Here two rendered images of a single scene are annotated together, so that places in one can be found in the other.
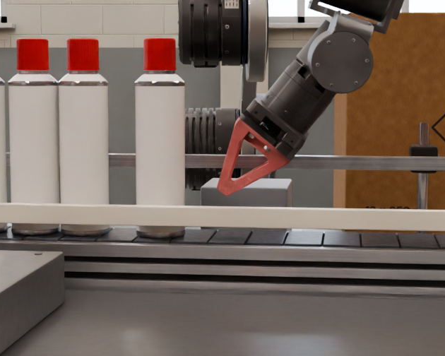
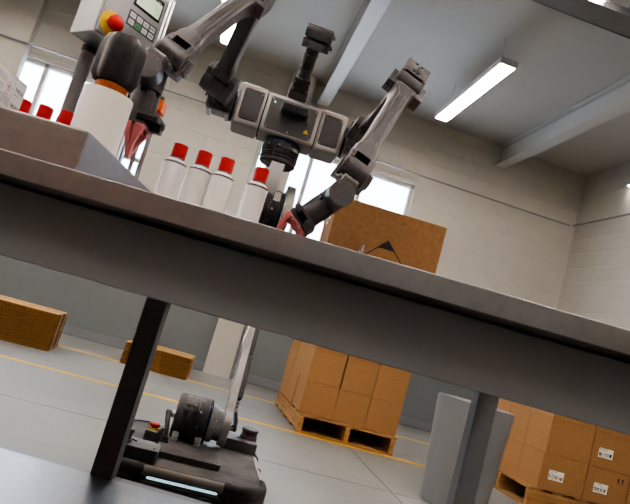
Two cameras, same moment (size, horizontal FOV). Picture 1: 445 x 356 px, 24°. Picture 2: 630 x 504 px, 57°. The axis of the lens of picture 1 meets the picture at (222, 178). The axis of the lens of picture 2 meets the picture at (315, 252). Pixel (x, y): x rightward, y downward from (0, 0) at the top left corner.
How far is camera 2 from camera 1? 0.40 m
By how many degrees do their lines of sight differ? 16
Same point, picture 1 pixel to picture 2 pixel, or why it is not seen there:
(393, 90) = (350, 233)
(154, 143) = (248, 210)
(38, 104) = (200, 179)
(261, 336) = not seen: hidden behind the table
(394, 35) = (357, 210)
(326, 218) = not seen: hidden behind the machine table
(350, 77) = (344, 199)
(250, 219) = not seen: hidden behind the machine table
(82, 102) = (221, 184)
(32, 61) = (204, 160)
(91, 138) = (220, 200)
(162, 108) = (256, 196)
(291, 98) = (313, 207)
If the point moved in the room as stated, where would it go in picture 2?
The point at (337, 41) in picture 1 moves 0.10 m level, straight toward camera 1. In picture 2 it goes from (343, 183) to (348, 171)
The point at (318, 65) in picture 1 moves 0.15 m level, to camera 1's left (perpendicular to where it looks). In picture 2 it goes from (332, 190) to (264, 168)
